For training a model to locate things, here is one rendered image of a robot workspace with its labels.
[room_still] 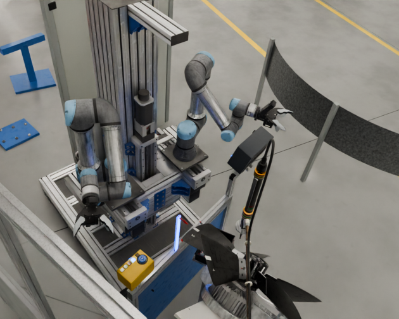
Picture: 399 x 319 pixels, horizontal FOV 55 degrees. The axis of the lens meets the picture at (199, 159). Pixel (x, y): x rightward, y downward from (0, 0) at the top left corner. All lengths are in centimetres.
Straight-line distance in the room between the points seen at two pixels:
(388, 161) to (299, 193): 86
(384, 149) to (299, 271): 120
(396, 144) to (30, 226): 290
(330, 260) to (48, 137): 294
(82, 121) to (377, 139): 237
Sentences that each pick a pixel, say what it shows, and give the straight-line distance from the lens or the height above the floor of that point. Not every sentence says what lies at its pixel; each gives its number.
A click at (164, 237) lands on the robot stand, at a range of 305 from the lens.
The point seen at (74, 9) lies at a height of 158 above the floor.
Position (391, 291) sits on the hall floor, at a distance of 358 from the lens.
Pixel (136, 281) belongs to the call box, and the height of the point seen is 104.
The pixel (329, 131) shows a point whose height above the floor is 67.
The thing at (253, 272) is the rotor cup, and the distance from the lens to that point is 180.
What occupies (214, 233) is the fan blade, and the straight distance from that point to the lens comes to 196.
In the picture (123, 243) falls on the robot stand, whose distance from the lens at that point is 302.
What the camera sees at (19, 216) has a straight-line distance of 96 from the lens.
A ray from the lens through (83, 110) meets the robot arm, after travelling 180.
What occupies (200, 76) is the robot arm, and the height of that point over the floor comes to 164.
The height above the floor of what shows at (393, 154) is 75.
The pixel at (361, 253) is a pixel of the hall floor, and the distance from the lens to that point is 365.
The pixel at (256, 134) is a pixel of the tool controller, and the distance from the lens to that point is 236.
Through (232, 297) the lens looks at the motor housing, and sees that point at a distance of 179.
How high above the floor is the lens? 280
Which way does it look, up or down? 46 degrees down
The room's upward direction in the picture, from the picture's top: 7 degrees clockwise
